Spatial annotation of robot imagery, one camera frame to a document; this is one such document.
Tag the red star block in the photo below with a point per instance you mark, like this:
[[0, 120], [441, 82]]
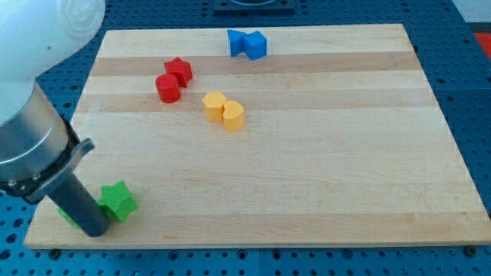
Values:
[[181, 69]]

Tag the light wooden board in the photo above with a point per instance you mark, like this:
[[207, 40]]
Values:
[[344, 144]]

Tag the blue triangle block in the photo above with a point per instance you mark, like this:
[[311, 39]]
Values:
[[236, 42]]

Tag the green star block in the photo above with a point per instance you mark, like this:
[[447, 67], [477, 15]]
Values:
[[117, 201]]

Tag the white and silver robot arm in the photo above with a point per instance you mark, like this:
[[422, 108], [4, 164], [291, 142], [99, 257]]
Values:
[[39, 148]]

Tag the red object at edge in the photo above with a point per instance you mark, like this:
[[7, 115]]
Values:
[[484, 39]]

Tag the red cylinder block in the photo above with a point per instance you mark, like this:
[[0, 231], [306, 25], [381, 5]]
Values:
[[168, 88]]

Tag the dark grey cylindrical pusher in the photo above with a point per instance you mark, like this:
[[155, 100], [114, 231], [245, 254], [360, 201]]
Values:
[[80, 206]]

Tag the yellow hexagon block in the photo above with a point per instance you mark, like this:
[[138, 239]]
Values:
[[213, 103]]

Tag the green circle block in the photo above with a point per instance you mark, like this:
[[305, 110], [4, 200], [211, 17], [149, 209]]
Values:
[[67, 218]]

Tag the blue cube block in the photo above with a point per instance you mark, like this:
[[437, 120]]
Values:
[[255, 45]]

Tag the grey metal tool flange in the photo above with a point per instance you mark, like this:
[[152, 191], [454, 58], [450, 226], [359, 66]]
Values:
[[56, 175]]

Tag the yellow half-round block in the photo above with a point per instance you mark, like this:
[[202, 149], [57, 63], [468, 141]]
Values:
[[233, 115]]

